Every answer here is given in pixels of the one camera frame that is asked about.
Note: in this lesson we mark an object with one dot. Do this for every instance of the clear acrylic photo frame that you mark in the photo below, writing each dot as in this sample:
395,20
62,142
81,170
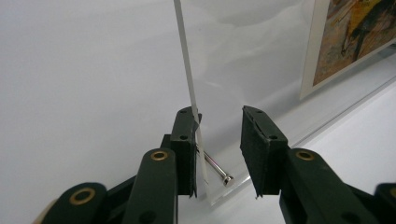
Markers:
249,62

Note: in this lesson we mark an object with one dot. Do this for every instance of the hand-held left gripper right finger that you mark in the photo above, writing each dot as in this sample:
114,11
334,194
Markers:
261,161

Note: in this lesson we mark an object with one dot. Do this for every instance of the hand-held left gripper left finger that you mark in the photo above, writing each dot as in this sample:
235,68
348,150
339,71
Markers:
183,149

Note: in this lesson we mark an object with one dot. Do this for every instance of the colourful art print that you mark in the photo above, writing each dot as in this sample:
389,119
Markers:
351,40

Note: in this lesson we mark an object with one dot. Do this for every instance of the silver metal standoff post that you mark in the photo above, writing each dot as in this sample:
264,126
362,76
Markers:
218,169

